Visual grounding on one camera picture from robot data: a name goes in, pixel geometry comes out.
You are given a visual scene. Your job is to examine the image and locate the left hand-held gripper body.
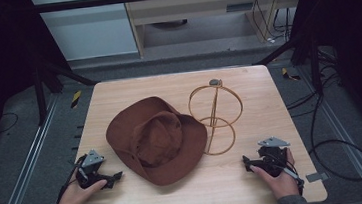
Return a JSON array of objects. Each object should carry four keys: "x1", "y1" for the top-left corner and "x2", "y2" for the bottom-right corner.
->
[{"x1": 72, "y1": 147, "x2": 110, "y2": 190}]

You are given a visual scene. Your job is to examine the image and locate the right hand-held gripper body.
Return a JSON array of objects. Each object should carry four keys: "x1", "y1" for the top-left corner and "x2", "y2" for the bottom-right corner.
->
[{"x1": 255, "y1": 134, "x2": 295, "y2": 180}]

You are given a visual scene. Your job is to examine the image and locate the person's right hand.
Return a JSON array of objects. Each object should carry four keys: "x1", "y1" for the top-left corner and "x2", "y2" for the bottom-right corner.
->
[{"x1": 247, "y1": 146, "x2": 302, "y2": 204}]

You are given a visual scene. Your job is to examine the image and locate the brown felt brimmed hat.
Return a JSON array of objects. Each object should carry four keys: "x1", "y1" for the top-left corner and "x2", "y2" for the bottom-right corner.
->
[{"x1": 102, "y1": 91, "x2": 213, "y2": 192}]

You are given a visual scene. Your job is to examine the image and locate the yellow black striped tape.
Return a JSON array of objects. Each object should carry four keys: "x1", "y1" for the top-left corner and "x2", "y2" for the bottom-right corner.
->
[
  {"x1": 280, "y1": 65, "x2": 302, "y2": 83},
  {"x1": 68, "y1": 89, "x2": 84, "y2": 110}
]

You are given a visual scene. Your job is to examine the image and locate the black metal stand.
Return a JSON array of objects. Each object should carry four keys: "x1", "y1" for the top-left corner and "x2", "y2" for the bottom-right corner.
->
[
  {"x1": 29, "y1": 52, "x2": 104, "y2": 128},
  {"x1": 248, "y1": 30, "x2": 325, "y2": 102}
]

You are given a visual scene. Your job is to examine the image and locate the black curtain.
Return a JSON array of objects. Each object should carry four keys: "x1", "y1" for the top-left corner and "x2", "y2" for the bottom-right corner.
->
[
  {"x1": 285, "y1": 0, "x2": 362, "y2": 157},
  {"x1": 0, "y1": 0, "x2": 81, "y2": 168}
]

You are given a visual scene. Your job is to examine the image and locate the white cabinet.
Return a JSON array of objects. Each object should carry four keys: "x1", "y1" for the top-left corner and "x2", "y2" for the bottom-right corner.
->
[{"x1": 30, "y1": 0, "x2": 140, "y2": 65}]

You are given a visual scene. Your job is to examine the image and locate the light wooden desk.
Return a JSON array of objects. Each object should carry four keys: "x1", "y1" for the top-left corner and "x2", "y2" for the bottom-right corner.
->
[{"x1": 120, "y1": 0, "x2": 316, "y2": 60}]

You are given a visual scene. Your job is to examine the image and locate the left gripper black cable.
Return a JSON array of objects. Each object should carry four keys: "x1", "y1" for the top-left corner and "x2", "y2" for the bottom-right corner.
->
[{"x1": 51, "y1": 153, "x2": 93, "y2": 204}]

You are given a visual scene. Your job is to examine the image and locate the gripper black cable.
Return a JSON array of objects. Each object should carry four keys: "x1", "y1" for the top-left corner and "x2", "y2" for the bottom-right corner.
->
[
  {"x1": 51, "y1": 153, "x2": 93, "y2": 204},
  {"x1": 279, "y1": 161, "x2": 306, "y2": 198}
]

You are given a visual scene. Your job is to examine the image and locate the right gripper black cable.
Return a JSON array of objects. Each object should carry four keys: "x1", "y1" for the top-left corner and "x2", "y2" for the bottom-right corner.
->
[{"x1": 279, "y1": 161, "x2": 306, "y2": 198}]

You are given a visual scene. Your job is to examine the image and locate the long black floor cable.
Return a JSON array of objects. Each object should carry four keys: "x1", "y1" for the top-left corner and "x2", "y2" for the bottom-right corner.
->
[{"x1": 282, "y1": 70, "x2": 362, "y2": 189}]

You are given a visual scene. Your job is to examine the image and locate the gold wire hat stand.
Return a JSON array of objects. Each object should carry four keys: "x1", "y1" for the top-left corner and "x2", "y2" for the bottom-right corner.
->
[{"x1": 185, "y1": 76, "x2": 248, "y2": 158}]

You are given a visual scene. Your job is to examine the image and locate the aluminium floor rail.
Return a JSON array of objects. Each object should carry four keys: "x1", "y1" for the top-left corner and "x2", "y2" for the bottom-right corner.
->
[
  {"x1": 297, "y1": 59, "x2": 362, "y2": 204},
  {"x1": 0, "y1": 93, "x2": 70, "y2": 204}
]

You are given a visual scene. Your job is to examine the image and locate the thin black floor cable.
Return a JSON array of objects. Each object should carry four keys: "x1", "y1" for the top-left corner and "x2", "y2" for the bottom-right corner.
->
[{"x1": 0, "y1": 112, "x2": 21, "y2": 136}]

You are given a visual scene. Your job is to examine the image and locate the bundle of hanging desk cables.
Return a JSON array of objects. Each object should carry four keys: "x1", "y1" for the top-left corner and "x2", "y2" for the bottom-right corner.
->
[{"x1": 250, "y1": 0, "x2": 296, "y2": 47}]

